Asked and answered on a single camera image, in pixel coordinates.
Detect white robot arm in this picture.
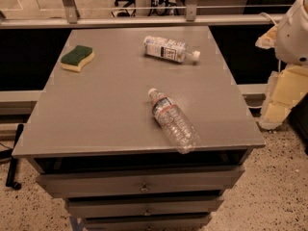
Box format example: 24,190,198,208
275,0,308,65

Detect clear empty water bottle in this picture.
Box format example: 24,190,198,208
148,89,199,154

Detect white labelled plastic bottle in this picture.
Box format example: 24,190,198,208
143,36,200,64

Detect grey drawer cabinet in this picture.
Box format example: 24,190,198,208
12,26,267,231

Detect green and yellow sponge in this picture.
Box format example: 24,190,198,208
61,45,94,72

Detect top grey drawer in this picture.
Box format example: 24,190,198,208
37,166,244,198

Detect grey drawer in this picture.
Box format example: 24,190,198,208
37,166,244,198
83,214,211,231
66,195,223,218

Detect middle grey drawer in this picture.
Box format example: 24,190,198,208
66,195,223,218

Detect black office chair base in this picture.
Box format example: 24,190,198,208
112,0,136,17

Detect bottom grey drawer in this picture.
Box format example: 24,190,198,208
83,214,211,231

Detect black pole on floor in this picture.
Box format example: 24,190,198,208
6,124,24,191

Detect metal railing frame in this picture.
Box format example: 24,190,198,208
0,0,295,29

